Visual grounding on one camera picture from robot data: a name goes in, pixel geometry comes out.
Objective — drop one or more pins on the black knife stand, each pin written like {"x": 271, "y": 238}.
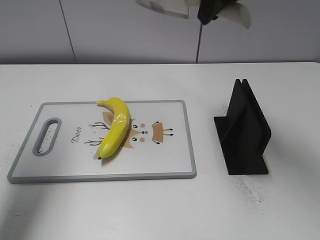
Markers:
{"x": 243, "y": 132}

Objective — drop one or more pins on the white grey-rimmed cutting board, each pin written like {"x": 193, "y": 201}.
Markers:
{"x": 62, "y": 144}

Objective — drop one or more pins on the white-handled kitchen knife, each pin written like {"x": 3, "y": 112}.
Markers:
{"x": 237, "y": 13}

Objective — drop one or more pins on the yellow plastic banana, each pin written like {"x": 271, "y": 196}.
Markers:
{"x": 119, "y": 127}

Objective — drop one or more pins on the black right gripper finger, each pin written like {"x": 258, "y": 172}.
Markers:
{"x": 208, "y": 9}

